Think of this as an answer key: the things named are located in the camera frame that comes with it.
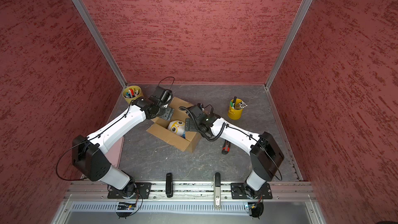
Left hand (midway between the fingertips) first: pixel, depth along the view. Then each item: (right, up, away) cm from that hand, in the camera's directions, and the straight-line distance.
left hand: (163, 113), depth 84 cm
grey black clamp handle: (+29, -36, -12) cm, 48 cm away
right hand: (+17, -8, 0) cm, 19 cm away
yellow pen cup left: (-25, +12, +14) cm, 31 cm away
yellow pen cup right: (+43, +2, +13) cm, 45 cm away
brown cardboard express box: (-1, -8, -4) cm, 9 cm away
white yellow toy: (+8, -9, +4) cm, 12 cm away
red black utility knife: (+36, -21, +5) cm, 42 cm away
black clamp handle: (+5, -35, -8) cm, 37 cm away
